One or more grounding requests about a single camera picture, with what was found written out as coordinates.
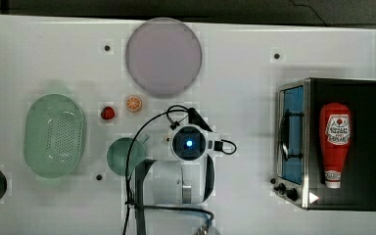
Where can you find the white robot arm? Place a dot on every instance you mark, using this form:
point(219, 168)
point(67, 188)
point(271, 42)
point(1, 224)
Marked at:
point(180, 184)

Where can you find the purple round plate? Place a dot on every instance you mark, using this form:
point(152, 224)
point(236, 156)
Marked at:
point(163, 56)

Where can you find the orange slice toy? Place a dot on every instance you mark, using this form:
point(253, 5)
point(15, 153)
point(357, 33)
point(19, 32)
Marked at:
point(133, 103)

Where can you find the green cup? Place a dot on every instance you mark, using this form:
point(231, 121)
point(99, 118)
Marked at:
point(123, 153)

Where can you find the small red tomato toy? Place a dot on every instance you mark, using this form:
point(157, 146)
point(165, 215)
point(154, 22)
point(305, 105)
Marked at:
point(108, 113)

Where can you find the black toaster oven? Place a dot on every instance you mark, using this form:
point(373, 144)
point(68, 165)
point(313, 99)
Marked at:
point(299, 167)

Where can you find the green perforated colander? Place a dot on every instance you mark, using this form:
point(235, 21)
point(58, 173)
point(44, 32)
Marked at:
point(54, 136)

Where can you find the red plush ketchup bottle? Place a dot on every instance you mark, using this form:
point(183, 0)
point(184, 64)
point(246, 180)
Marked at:
point(335, 139)

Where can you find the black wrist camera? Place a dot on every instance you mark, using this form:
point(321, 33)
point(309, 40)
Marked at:
point(195, 118)

